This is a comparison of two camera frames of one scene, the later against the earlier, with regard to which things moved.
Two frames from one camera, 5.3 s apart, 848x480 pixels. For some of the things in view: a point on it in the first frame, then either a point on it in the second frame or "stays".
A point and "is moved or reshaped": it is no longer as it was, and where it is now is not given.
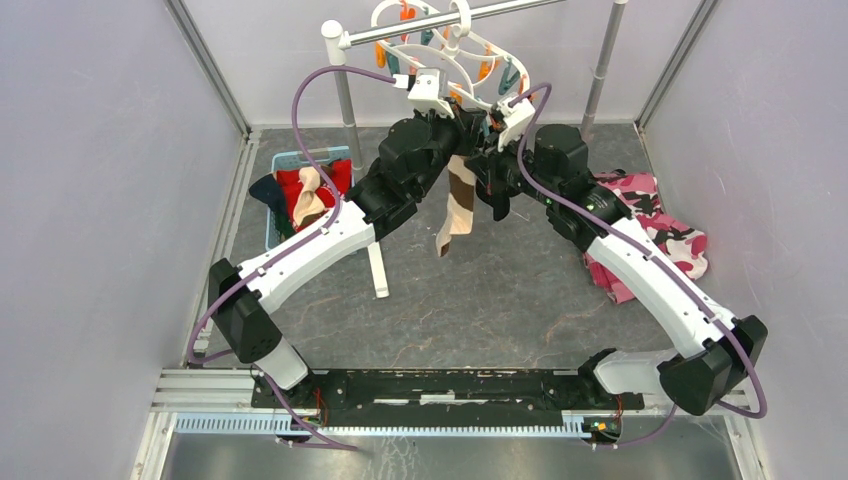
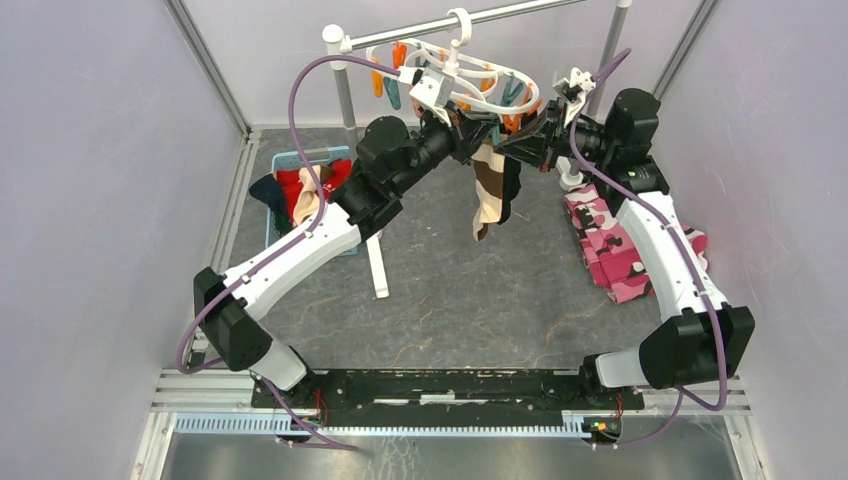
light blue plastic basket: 290,160 stays
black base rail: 444,396 stays
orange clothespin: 484,65 -> 487,83
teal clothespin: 393,63 -> 393,91
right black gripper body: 505,168 -> 561,144
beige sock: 309,200 stays
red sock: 339,172 stays
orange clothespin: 381,55 -> 377,80
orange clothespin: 495,123 is moved or reshaped
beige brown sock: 462,178 is moved or reshaped
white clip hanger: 441,43 -> 480,84
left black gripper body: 463,140 stays
